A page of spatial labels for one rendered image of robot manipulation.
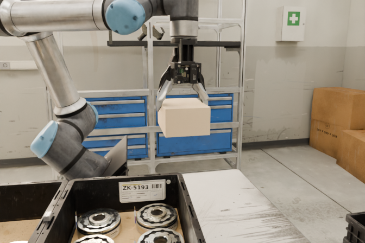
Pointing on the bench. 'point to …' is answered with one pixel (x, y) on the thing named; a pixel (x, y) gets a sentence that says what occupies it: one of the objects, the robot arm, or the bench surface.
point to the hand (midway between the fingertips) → (181, 110)
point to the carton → (184, 117)
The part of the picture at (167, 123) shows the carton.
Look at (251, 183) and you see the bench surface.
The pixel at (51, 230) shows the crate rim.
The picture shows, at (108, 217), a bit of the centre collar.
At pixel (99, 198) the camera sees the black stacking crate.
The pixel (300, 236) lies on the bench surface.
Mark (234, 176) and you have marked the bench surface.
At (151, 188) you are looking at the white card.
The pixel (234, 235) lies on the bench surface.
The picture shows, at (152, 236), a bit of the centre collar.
